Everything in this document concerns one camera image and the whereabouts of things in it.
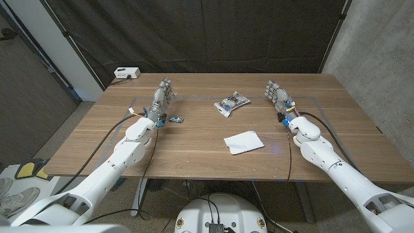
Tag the black backdrop curtain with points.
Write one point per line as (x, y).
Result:
(210, 32)

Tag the white power strip box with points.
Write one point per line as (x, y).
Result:
(127, 72)

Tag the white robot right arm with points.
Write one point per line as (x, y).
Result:
(323, 155)

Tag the grey sneaker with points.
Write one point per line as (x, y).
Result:
(19, 200)
(4, 186)

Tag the black round object under table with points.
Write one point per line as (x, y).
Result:
(156, 184)

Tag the black backdrop stand pole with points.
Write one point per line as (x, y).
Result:
(68, 36)
(342, 16)

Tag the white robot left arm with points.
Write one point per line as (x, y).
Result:
(129, 152)

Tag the small blue toy car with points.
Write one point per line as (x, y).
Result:
(176, 119)

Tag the white floor mat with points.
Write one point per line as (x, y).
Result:
(19, 182)

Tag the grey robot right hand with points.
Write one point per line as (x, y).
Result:
(281, 97)

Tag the yellow black foot pedal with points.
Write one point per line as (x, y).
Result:
(25, 170)

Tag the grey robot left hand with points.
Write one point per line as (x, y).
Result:
(160, 98)

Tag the white mailer package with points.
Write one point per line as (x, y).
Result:
(244, 142)

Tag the clear bag of parts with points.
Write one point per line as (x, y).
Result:
(231, 103)

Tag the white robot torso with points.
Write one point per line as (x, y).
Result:
(226, 210)

